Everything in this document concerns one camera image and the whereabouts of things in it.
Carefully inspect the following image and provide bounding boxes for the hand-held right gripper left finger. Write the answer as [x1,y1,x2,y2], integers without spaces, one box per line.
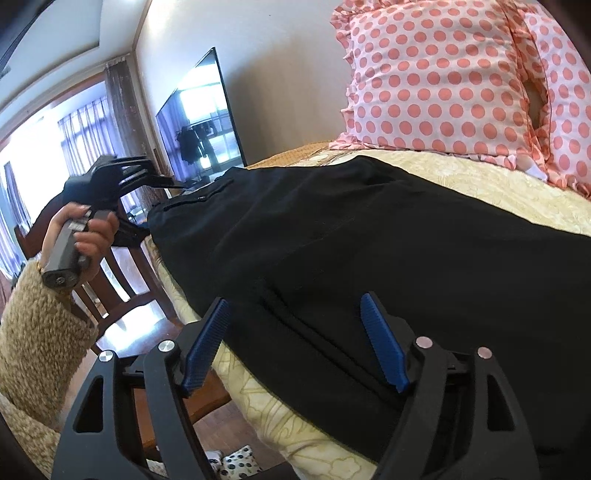
[52,298,232,480]

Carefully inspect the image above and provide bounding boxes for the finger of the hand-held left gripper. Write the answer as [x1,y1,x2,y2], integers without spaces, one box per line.
[139,172,197,191]
[108,217,151,247]

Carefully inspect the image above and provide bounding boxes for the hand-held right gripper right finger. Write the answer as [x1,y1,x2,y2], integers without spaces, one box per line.
[359,292,541,480]

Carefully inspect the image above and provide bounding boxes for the black pants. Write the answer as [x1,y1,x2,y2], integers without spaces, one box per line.
[147,155,591,469]

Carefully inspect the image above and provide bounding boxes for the person's left forearm beige sleeve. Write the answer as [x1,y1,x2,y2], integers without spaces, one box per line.
[0,261,100,480]

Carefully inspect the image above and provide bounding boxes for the dark wooden chair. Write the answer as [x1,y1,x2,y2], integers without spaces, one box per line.
[14,198,232,462]

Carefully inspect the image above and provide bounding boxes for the black flat television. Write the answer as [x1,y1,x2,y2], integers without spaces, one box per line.
[155,47,247,183]

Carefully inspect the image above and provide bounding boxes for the sheer purple window curtain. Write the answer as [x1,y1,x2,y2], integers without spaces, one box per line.
[58,99,122,185]

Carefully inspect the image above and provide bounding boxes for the brown curtain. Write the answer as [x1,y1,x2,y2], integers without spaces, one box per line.
[104,54,160,178]

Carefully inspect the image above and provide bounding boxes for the yellow floral bed sheet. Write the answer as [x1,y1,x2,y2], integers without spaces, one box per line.
[154,141,591,480]

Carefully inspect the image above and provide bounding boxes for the white black spotted slipper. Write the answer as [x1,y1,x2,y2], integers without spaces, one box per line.
[203,445,259,480]

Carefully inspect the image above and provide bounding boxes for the pink polka dot pillow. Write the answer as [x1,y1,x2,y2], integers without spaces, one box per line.
[329,0,552,171]
[508,0,591,199]

